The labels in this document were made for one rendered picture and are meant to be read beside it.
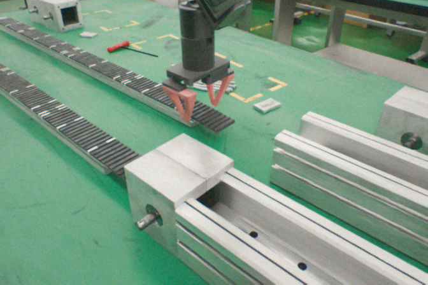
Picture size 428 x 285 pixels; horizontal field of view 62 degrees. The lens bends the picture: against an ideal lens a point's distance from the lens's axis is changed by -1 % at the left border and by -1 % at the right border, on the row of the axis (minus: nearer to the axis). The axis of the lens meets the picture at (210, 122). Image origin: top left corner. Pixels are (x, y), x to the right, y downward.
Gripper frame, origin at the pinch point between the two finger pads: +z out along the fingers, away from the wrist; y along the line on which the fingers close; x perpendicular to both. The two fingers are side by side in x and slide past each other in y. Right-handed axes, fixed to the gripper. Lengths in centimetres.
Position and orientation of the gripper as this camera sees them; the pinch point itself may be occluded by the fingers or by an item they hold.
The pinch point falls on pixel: (200, 109)
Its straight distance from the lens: 68.1
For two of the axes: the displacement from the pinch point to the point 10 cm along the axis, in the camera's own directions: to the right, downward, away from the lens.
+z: 0.2, 8.4, 5.4
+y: 6.8, -4.1, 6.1
